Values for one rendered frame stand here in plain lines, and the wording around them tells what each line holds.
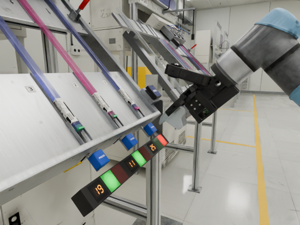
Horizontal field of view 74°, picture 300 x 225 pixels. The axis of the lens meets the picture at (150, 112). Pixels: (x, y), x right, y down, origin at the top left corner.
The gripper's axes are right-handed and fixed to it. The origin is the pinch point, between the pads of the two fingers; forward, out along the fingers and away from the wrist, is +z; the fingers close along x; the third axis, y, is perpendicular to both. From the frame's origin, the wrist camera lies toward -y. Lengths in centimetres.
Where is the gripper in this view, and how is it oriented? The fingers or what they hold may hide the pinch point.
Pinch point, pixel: (161, 118)
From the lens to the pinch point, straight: 55.2
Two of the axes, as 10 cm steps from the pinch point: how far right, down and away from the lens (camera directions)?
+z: -6.4, 6.1, 4.6
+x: 4.5, -1.9, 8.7
